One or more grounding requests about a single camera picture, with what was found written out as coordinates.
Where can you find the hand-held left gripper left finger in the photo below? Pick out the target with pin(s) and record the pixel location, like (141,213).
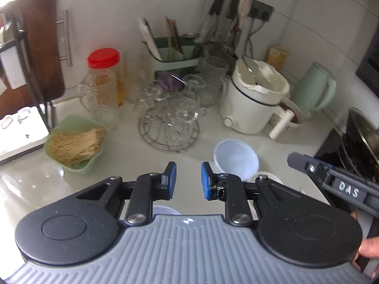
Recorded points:
(171,181)

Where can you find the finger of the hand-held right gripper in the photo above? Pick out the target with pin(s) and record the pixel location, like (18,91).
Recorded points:
(299,161)

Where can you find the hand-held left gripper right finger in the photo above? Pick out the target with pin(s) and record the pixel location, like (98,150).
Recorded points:
(206,184)

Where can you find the person's right hand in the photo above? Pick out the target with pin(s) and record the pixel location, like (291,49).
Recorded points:
(371,250)

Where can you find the black induction cooker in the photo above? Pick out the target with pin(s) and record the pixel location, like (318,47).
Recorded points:
(331,145)

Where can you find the floral bowl with beans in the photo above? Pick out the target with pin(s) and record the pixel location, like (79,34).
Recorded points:
(297,115)

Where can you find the wok with glass lid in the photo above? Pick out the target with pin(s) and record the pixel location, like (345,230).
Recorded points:
(364,142)

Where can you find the cluster of glass cups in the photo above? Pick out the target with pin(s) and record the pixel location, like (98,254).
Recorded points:
(180,112)

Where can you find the light green kettle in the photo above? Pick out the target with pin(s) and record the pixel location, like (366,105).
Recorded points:
(311,88)

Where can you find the white electric cooking pot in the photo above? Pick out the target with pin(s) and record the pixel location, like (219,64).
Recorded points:
(245,109)

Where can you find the green plastic basket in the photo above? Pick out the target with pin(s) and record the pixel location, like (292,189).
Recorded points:
(86,169)

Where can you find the pot lid white knob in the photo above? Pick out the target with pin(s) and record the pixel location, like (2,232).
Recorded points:
(263,74)

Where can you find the purple scrubber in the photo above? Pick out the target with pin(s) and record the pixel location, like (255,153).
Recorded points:
(167,81)

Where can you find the dried noodles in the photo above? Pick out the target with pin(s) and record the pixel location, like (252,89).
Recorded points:
(74,148)

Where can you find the yellow packet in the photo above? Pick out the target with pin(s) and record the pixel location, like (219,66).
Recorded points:
(278,57)

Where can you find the textured glass jar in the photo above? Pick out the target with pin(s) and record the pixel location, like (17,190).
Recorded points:
(213,75)

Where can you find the textured glass pitcher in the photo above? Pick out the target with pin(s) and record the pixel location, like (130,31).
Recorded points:
(99,94)

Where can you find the tall clear glass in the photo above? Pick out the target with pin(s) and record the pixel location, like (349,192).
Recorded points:
(136,74)

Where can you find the green utensil holder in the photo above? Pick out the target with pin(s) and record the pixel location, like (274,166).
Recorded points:
(174,62)

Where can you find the red lid plastic jar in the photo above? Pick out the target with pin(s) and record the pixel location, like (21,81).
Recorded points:
(103,59)

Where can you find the black metal dish rack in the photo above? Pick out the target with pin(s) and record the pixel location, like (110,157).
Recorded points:
(44,112)

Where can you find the bundle of chopsticks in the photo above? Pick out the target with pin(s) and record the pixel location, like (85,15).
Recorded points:
(148,35)

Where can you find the white drip tray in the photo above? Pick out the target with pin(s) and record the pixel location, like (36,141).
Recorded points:
(20,142)

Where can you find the clear drinking glass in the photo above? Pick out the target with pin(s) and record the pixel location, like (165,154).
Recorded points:
(6,122)
(23,114)

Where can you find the hanging kitchen utensils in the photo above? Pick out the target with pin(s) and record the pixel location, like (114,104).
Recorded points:
(217,20)

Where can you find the white cutting board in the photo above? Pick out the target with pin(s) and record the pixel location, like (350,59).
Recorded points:
(13,71)

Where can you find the brown wooden cutting board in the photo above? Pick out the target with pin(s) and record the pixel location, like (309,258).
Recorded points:
(41,35)

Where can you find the black wall power strip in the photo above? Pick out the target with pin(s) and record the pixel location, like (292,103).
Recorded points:
(263,9)

